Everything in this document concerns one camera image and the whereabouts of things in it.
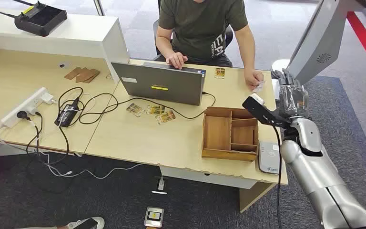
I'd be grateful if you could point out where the person's right hand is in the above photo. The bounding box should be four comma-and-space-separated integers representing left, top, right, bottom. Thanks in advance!
165, 52, 188, 70

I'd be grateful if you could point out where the person's left hand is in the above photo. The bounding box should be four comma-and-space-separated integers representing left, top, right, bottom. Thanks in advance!
244, 68, 265, 91

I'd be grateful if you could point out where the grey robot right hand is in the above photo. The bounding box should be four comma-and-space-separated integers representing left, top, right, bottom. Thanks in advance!
277, 69, 310, 118

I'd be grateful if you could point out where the white ID card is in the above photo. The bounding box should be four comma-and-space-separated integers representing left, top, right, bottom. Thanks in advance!
252, 81, 266, 93

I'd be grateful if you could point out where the wooden desk organizer box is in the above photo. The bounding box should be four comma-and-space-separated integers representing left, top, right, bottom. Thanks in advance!
201, 106, 260, 162

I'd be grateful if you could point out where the person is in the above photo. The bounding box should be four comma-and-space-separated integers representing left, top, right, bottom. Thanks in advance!
155, 0, 265, 91

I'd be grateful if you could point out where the grey card reader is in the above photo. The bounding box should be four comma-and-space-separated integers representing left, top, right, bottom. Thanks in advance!
258, 141, 281, 175

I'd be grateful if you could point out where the grey laptop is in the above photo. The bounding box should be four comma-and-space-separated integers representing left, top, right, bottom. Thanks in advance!
111, 61, 207, 106

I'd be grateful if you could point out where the grey kiosk display stand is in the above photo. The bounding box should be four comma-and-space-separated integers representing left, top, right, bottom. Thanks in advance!
271, 0, 366, 102

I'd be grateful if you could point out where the brown cardboard piece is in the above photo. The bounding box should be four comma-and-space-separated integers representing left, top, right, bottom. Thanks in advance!
64, 66, 82, 81
83, 69, 101, 84
75, 68, 97, 83

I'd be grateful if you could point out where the white counter shelf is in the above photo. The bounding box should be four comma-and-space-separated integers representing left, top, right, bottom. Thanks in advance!
0, 8, 131, 83

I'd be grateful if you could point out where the wooden desk leg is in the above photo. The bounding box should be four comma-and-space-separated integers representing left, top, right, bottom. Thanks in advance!
239, 181, 277, 213

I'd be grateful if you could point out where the white desk panel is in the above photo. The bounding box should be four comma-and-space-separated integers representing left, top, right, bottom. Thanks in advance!
159, 166, 258, 189

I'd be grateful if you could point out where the black laptop power adapter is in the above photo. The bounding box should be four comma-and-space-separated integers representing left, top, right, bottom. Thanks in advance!
54, 99, 81, 128

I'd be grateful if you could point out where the floor outlet with white plug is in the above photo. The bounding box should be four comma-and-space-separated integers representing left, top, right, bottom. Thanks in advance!
151, 177, 168, 195

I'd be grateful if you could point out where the white charger plug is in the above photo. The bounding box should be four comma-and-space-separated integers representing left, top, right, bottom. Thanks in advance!
41, 92, 57, 105

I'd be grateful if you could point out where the black remote controller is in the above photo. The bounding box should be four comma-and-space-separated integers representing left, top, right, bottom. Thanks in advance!
0, 0, 68, 37

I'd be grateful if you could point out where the silver device on floor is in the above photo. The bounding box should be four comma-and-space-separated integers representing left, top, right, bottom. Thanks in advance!
143, 207, 165, 229

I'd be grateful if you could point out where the white power strip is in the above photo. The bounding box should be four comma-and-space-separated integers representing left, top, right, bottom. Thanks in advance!
0, 87, 50, 129

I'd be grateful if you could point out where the white shoe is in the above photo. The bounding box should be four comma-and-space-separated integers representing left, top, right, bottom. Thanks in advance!
66, 217, 105, 229

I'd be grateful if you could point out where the black bracket wrist camera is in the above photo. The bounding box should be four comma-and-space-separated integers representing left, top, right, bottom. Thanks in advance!
242, 93, 293, 130

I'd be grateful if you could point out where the black laptop charging cable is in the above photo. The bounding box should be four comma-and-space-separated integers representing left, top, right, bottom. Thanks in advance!
57, 87, 217, 125

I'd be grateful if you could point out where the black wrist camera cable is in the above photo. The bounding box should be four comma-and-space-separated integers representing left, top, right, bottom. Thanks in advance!
271, 123, 284, 229

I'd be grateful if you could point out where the white cable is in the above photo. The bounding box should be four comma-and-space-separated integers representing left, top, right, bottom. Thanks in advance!
0, 125, 144, 180

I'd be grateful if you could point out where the black adapter power cord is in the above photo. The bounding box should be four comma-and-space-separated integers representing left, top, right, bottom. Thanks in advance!
25, 125, 71, 167

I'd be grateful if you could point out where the black plug with cord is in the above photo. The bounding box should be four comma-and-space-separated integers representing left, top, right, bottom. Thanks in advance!
16, 110, 43, 159

